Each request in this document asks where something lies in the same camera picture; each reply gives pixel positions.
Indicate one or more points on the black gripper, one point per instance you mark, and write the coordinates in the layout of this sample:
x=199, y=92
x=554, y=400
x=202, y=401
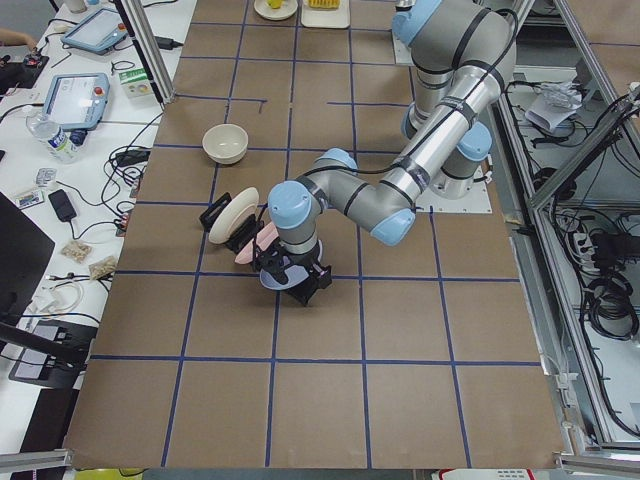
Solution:
x=303, y=266

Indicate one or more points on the light blue plate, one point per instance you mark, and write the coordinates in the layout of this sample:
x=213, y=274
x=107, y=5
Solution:
x=281, y=274

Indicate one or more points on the person forearm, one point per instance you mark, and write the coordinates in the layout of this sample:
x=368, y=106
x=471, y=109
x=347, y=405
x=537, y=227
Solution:
x=12, y=38

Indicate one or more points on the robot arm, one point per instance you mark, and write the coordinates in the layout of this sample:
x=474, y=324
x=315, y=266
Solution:
x=476, y=46
x=430, y=32

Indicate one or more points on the pink plate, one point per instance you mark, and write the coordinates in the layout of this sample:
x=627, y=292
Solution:
x=263, y=239

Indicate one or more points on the cream plate in rack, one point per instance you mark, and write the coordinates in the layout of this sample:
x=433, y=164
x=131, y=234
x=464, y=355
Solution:
x=233, y=215

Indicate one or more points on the cream plate with lemon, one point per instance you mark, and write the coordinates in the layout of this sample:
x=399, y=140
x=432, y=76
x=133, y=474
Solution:
x=285, y=10

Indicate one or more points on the black dish rack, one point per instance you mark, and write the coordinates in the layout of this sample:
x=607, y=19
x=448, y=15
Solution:
x=243, y=235

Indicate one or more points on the cream bowl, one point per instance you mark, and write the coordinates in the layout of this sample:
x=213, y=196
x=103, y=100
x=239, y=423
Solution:
x=225, y=144

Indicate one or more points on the black power adapter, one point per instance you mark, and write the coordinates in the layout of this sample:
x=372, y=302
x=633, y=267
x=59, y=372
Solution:
x=62, y=205

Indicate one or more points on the green white carton box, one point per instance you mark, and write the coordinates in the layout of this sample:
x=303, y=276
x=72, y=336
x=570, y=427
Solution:
x=135, y=83

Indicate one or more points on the plastic water bottle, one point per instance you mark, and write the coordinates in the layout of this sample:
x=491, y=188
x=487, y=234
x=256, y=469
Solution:
x=51, y=135

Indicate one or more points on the cream rectangular tray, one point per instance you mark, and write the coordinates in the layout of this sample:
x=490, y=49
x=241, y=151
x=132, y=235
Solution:
x=337, y=16

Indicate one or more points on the teach pendant near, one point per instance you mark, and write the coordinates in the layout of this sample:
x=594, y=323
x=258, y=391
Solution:
x=77, y=101

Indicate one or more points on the teach pendant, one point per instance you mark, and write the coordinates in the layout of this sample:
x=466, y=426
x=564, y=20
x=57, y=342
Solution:
x=77, y=101
x=98, y=33

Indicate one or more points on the teach pendant far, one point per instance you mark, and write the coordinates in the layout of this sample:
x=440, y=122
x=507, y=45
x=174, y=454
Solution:
x=98, y=33

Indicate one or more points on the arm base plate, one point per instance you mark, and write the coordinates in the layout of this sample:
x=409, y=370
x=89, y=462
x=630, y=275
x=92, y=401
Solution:
x=448, y=195

